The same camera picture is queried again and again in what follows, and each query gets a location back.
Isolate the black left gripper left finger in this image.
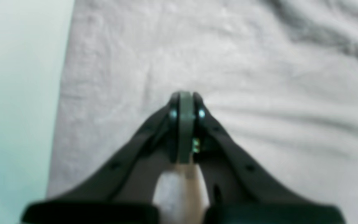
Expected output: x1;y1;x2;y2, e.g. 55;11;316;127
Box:
22;92;185;223

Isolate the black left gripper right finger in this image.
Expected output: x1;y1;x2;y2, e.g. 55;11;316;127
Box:
193;92;345;223

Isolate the pink t-shirt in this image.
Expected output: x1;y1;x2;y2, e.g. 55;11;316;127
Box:
47;0;358;224

